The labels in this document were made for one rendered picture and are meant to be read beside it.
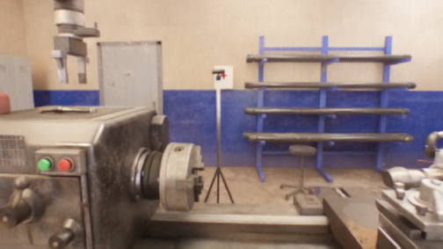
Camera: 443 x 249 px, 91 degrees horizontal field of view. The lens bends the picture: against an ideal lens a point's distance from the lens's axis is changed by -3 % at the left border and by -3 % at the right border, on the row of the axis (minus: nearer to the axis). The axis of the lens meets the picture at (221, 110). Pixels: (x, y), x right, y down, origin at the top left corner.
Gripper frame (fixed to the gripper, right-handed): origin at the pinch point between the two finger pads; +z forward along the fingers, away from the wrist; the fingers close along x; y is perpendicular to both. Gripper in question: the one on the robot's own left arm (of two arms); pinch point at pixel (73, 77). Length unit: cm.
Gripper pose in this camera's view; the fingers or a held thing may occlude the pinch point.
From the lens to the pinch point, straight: 94.4
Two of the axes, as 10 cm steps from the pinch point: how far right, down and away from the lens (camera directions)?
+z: 0.0, 9.9, 1.2
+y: -9.9, 0.1, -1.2
